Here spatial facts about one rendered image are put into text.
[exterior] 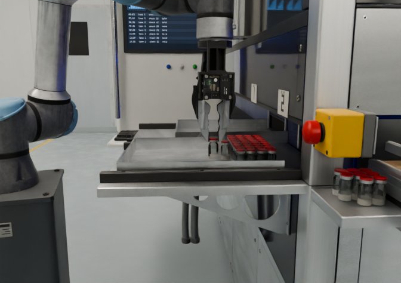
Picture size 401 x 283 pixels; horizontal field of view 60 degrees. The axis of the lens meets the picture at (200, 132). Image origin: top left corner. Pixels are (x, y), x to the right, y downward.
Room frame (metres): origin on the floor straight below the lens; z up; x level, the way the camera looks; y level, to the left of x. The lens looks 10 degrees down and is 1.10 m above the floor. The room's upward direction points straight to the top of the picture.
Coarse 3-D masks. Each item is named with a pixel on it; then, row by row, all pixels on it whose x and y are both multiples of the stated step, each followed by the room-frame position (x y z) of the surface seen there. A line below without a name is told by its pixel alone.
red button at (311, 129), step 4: (304, 124) 0.58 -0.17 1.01; (308, 124) 0.56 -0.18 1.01; (312, 124) 0.56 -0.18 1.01; (316, 124) 0.56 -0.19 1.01; (304, 128) 0.57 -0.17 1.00; (308, 128) 0.56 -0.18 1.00; (312, 128) 0.56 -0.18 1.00; (316, 128) 0.56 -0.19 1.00; (320, 128) 0.56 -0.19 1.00; (304, 132) 0.57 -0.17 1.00; (308, 132) 0.56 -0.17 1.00; (312, 132) 0.55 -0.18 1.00; (316, 132) 0.55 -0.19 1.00; (320, 132) 0.55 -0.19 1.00; (304, 136) 0.57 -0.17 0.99; (308, 136) 0.56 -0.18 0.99; (312, 136) 0.55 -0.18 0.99; (316, 136) 0.55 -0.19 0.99; (320, 136) 0.55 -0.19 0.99; (304, 140) 0.57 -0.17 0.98; (308, 140) 0.56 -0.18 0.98; (312, 140) 0.56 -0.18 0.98; (316, 140) 0.56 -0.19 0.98
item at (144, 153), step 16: (144, 144) 0.93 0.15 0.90; (160, 144) 0.93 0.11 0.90; (176, 144) 0.94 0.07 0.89; (192, 144) 0.94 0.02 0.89; (128, 160) 0.80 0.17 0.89; (144, 160) 0.82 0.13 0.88; (160, 160) 0.82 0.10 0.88; (176, 160) 0.82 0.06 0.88; (192, 160) 0.82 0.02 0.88; (208, 160) 0.82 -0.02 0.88; (224, 160) 0.82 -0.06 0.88; (272, 160) 0.69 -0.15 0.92
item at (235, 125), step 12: (180, 120) 1.28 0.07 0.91; (192, 120) 1.28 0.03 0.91; (216, 120) 1.28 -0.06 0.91; (240, 120) 1.29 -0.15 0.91; (252, 120) 1.29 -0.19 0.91; (264, 120) 1.29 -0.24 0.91; (180, 132) 1.02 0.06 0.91; (192, 132) 1.02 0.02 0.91; (216, 132) 1.03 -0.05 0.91; (228, 132) 1.03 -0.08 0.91; (240, 132) 1.03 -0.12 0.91; (252, 132) 1.03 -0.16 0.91; (264, 132) 1.03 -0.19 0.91; (276, 132) 1.04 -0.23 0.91
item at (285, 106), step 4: (280, 92) 0.84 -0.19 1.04; (284, 92) 0.81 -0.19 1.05; (288, 92) 0.78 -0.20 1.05; (280, 96) 0.84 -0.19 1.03; (284, 96) 0.81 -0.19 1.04; (288, 96) 0.78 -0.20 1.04; (280, 100) 0.84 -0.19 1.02; (284, 100) 0.81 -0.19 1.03; (288, 100) 0.78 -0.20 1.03; (280, 104) 0.84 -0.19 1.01; (284, 104) 0.81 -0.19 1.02; (280, 108) 0.84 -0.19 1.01; (284, 108) 0.81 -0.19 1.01; (280, 112) 0.84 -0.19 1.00; (284, 112) 0.81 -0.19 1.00
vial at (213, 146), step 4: (212, 140) 0.75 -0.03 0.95; (216, 140) 0.75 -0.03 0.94; (208, 144) 0.76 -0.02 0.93; (212, 144) 0.75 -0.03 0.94; (216, 144) 0.75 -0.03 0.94; (212, 148) 0.75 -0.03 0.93; (216, 148) 0.75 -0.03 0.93; (212, 152) 0.75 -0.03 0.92; (216, 152) 0.75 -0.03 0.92; (208, 156) 0.76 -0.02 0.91; (212, 156) 0.75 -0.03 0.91; (216, 156) 0.75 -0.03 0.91
